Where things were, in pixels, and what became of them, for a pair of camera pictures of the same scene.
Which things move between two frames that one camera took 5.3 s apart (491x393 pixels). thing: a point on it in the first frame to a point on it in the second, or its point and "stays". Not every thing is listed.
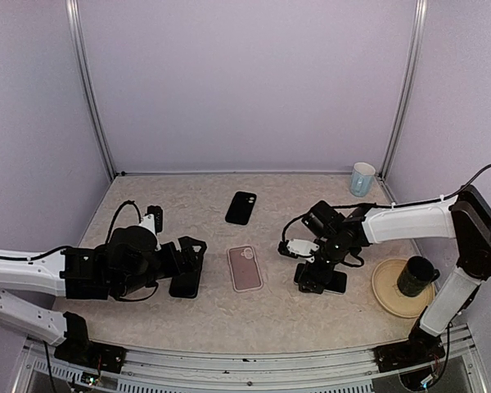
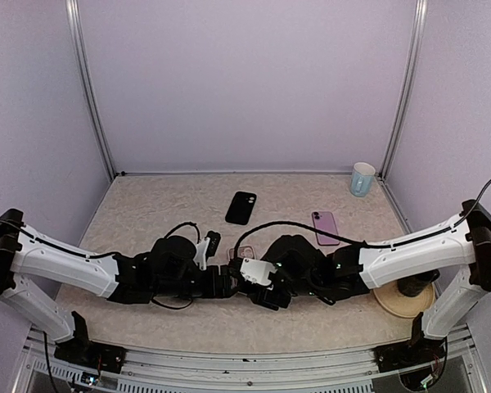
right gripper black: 313,284 to 268,300
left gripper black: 191,263 to 223,291
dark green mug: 416,276 stays
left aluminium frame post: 73,17 stays
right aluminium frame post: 413,66 stays
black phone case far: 240,208 stays
